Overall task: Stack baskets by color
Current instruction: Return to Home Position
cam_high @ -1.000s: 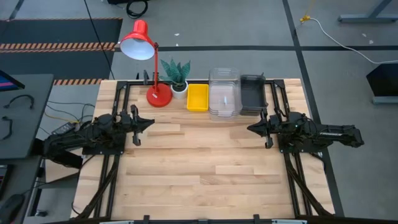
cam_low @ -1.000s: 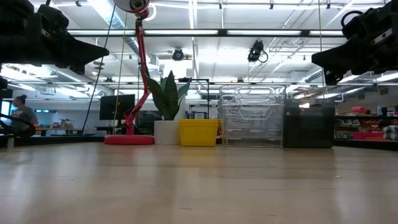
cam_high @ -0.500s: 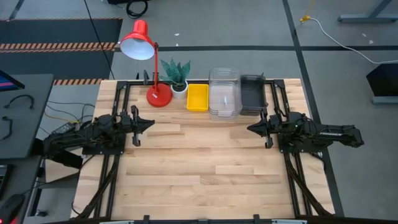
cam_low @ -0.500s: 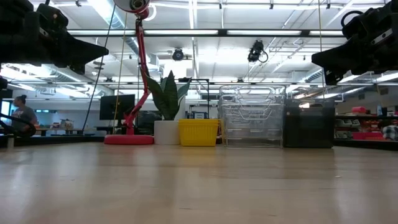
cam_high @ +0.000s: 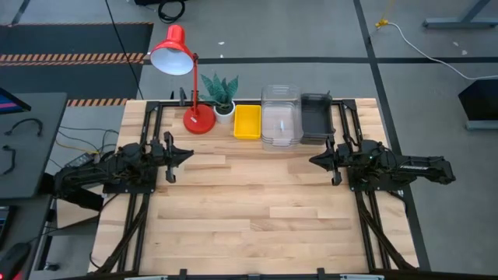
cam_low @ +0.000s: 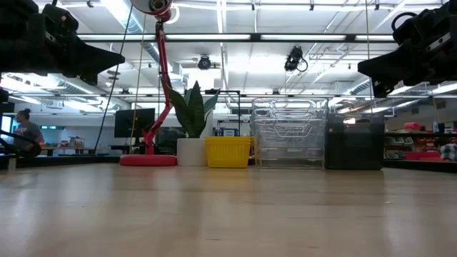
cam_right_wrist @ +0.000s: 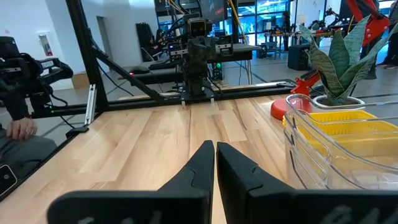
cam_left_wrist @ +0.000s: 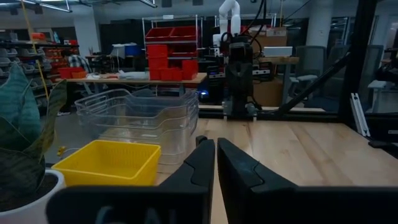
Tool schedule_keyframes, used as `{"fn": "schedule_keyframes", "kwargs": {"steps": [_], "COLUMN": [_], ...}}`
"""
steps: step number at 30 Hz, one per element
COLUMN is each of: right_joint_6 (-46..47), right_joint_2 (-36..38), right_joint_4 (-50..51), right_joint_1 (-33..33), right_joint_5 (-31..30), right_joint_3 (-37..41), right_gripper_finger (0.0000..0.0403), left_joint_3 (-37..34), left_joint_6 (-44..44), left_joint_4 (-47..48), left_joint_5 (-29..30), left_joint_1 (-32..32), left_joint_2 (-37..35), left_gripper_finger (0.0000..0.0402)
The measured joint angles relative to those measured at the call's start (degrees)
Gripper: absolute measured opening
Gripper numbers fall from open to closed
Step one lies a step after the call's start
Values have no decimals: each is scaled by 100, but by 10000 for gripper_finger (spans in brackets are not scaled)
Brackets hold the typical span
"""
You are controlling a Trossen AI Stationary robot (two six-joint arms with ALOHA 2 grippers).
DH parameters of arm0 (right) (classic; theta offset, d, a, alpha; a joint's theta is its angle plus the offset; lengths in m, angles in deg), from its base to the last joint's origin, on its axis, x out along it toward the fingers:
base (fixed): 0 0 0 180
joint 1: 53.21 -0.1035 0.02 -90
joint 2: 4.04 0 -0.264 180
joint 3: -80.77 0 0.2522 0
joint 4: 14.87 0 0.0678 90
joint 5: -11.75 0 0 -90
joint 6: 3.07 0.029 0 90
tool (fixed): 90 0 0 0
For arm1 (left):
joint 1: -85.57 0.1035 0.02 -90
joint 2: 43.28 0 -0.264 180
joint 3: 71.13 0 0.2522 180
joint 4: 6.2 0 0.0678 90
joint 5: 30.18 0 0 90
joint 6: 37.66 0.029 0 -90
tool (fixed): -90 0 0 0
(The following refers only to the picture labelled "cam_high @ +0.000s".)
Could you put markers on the white plant pot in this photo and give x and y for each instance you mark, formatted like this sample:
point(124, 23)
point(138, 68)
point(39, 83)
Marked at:
point(223, 117)

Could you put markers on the grey plastic storage bin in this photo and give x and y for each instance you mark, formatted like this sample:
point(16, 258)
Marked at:
point(317, 143)
point(316, 116)

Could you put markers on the black panel on stand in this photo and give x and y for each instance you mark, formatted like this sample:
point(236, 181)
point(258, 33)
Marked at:
point(480, 101)

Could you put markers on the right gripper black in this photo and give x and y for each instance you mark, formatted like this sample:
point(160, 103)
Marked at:
point(336, 161)

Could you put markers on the black hazard-striped floor mat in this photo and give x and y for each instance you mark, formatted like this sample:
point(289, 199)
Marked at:
point(58, 81)

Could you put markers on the grey side desk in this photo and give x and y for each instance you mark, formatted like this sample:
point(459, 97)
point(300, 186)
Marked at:
point(35, 163)

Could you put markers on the black power strip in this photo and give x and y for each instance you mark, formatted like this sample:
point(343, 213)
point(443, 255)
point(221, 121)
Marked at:
point(79, 160)

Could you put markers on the computer monitor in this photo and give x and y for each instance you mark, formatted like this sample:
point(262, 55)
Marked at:
point(11, 104)

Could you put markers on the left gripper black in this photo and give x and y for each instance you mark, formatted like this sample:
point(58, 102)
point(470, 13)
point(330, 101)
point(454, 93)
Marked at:
point(169, 155)

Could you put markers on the red desk lamp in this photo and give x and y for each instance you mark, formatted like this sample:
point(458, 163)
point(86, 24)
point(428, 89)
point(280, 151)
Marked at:
point(200, 120)

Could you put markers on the green striped potted plant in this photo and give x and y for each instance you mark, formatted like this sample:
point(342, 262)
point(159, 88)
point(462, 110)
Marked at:
point(219, 91)

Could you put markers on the grey metal table leg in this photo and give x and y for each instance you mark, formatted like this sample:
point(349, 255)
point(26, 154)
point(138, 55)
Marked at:
point(459, 22)

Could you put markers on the clear plastic storage bin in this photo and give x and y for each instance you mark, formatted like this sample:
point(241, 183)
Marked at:
point(280, 116)
point(282, 149)
point(282, 144)

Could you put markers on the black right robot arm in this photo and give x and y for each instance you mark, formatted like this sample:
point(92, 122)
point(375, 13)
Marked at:
point(412, 171)

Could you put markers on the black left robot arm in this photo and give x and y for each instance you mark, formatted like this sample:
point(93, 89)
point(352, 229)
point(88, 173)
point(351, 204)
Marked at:
point(116, 167)

